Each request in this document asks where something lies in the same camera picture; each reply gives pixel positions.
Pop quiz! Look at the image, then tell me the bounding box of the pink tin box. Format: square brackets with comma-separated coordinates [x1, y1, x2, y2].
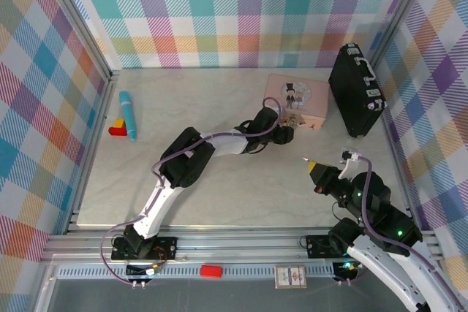
[263, 73, 330, 132]

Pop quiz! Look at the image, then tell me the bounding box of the black briefcase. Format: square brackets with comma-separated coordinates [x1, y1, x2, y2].
[328, 43, 388, 140]

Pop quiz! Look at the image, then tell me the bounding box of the black controller board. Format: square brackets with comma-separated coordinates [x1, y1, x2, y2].
[332, 261, 366, 278]
[126, 263, 162, 279]

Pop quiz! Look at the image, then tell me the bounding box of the small framed picture card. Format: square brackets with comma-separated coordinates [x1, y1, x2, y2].
[274, 265, 308, 289]

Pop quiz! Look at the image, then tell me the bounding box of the turquoise marker pen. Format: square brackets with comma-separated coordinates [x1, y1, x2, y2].
[118, 90, 139, 143]

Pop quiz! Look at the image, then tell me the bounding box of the red plastic block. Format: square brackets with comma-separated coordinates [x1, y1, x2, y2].
[200, 264, 223, 278]

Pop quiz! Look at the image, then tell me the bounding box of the red yellow toy block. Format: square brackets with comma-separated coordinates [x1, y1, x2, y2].
[108, 117, 129, 137]

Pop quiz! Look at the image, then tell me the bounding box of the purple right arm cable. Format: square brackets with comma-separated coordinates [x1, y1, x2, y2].
[338, 153, 466, 312]

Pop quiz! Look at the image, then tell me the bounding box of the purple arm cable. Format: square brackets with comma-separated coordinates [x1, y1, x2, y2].
[338, 153, 466, 312]
[102, 96, 287, 288]

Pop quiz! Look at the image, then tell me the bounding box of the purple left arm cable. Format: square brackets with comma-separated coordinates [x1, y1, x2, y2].
[102, 96, 287, 288]

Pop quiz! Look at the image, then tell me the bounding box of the aluminium frame side rail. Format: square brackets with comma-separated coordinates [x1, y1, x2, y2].
[378, 113, 421, 231]
[64, 74, 118, 235]

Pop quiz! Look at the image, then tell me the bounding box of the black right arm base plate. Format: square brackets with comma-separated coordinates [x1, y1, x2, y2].
[305, 234, 352, 259]

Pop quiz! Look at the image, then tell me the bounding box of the slotted grey cable duct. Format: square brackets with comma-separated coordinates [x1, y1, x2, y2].
[56, 266, 339, 281]

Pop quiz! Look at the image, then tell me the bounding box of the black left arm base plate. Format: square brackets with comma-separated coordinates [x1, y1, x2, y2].
[111, 237, 178, 262]

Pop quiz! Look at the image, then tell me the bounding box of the aluminium frame upright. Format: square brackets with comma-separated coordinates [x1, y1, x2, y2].
[34, 0, 120, 83]
[367, 0, 439, 68]

